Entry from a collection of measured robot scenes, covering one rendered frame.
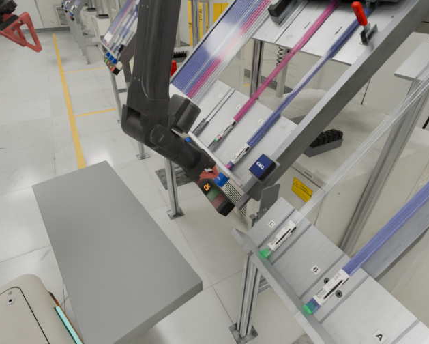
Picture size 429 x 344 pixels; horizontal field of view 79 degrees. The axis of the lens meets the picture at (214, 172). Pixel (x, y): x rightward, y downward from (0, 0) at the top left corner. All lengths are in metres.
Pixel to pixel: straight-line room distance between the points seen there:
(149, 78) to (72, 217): 0.49
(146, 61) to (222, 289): 1.05
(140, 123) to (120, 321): 0.37
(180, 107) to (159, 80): 0.09
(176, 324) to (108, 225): 0.61
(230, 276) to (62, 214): 0.80
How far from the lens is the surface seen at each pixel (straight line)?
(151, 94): 0.47
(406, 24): 0.77
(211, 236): 1.47
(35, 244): 1.71
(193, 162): 0.59
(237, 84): 2.29
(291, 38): 0.88
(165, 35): 0.47
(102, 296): 0.64
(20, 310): 1.12
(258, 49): 1.37
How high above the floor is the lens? 1.12
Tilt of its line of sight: 36 degrees down
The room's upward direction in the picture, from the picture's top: straight up
